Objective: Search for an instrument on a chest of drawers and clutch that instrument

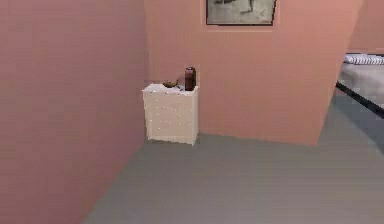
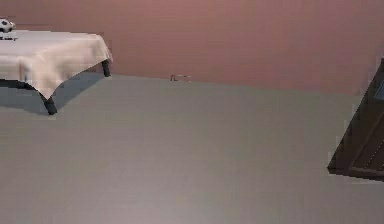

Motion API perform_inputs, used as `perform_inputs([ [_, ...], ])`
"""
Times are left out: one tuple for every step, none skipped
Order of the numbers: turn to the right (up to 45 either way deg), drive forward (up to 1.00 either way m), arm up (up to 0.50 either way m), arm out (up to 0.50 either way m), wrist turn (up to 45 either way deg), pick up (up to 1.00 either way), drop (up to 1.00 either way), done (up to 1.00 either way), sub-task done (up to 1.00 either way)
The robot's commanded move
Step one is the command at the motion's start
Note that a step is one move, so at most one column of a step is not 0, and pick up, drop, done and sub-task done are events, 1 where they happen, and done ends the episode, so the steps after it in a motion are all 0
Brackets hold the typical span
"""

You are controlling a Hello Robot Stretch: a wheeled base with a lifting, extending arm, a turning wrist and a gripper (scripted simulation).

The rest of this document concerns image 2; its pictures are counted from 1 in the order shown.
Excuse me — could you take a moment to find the bed with cream cover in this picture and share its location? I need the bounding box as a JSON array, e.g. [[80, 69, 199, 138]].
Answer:
[[0, 29, 114, 116]]

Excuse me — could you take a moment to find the dark brown wooden cabinet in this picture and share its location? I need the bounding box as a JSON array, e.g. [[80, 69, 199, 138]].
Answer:
[[327, 57, 384, 183]]

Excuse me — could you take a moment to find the black and white ball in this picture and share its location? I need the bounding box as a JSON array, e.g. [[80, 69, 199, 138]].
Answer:
[[0, 18, 16, 34]]

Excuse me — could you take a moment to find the small pale wall socket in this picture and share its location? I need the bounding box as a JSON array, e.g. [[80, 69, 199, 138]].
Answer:
[[169, 74, 192, 83]]

